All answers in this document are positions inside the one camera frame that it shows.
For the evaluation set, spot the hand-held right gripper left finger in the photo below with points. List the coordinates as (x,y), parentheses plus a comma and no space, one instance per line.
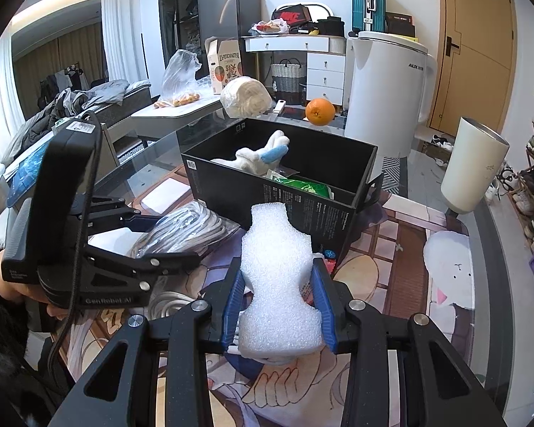
(232,311)

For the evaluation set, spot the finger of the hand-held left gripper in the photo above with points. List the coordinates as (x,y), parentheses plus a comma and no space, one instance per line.
(151,223)
(160,263)

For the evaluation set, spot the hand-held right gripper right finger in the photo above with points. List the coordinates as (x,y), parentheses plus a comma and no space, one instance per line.
(325,307)

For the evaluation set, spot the white foam sheet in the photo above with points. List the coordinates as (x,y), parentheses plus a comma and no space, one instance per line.
(280,284)

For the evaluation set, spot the black cardboard box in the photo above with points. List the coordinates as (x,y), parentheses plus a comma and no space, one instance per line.
(307,218)

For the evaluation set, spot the white and blue plush toy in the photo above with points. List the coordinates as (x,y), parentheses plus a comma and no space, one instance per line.
(253,155)

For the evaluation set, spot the green medicine sachet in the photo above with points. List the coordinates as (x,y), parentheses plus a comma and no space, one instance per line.
(300,185)

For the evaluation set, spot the person's left forearm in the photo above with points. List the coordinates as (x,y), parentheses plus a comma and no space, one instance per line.
(0,333)

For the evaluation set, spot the person's left hand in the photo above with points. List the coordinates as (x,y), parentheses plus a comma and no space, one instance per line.
(24,292)

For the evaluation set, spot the blue patterned cloth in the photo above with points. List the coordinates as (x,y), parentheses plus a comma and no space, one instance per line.
(26,173)

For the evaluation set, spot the cartoon printed desk mat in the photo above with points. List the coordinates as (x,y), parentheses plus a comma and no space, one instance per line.
(400,240)

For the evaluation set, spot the white side table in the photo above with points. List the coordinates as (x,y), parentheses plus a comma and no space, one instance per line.
(173,113)

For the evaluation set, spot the bed with clothes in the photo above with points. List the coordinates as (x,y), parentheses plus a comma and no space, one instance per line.
(111,95)

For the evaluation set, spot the clear plastic snack bag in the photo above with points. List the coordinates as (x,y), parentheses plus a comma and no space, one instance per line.
(180,75)

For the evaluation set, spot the white paper roll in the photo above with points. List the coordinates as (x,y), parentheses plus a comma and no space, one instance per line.
(244,98)

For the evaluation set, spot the white fruit carton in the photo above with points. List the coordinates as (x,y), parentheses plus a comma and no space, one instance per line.
(224,69)

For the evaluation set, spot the white curtain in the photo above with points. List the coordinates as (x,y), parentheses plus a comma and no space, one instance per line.
(124,35)

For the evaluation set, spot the orange fruit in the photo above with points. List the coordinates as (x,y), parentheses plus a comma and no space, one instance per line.
(320,112)

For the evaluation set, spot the grey wicker basket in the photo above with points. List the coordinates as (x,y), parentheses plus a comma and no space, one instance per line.
(288,78)

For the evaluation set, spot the cream cylindrical bin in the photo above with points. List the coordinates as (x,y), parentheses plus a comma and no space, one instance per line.
(474,164)

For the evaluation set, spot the black glass cabinet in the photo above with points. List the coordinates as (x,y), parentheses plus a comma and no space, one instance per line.
(178,18)

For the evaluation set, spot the white electric kettle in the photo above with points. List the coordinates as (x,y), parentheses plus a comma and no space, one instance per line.
(385,98)

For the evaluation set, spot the dark grey fridge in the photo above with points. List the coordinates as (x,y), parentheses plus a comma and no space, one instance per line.
(229,20)

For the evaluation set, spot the white vanity desk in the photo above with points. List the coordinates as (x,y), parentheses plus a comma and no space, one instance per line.
(320,62)

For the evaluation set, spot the red and black shoe box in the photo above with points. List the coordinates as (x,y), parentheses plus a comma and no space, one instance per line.
(290,14)

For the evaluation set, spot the black bag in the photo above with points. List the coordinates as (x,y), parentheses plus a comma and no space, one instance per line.
(330,26)

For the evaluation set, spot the black flat box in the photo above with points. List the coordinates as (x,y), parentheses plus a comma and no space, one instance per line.
(400,24)

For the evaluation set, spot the wooden door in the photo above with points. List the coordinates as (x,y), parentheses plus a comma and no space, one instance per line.
(476,49)

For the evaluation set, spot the teal suitcase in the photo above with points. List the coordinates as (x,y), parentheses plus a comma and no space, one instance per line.
(368,4)

